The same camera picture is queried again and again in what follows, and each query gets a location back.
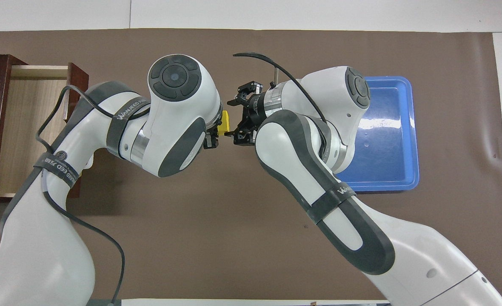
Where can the brown paper table mat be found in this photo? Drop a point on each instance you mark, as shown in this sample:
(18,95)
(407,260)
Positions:
(212,238)

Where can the blue plastic tray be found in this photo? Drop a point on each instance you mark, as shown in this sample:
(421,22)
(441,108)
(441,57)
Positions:
(391,148)

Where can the wooden drawer with dark front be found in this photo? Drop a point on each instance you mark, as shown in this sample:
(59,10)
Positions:
(21,127)

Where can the yellow cube block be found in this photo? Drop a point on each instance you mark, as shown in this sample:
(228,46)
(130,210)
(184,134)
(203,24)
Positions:
(224,123)

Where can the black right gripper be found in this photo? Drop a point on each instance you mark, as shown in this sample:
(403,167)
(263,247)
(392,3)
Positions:
(255,110)

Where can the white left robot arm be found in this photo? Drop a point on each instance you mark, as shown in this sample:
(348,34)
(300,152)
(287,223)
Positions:
(170,119)

